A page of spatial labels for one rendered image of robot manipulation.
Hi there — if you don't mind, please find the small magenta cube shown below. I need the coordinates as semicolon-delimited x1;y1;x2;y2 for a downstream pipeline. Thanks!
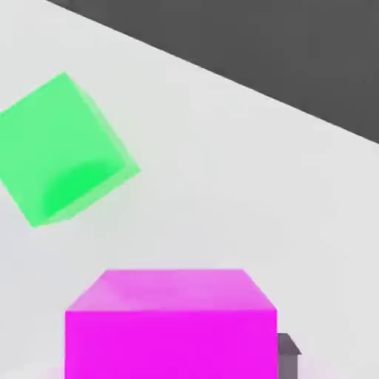
64;268;278;379

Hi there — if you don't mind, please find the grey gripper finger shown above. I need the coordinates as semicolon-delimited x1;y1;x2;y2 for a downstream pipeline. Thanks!
277;332;303;379

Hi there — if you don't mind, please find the small green cube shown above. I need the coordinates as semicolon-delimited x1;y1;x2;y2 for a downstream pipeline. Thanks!
0;70;142;229

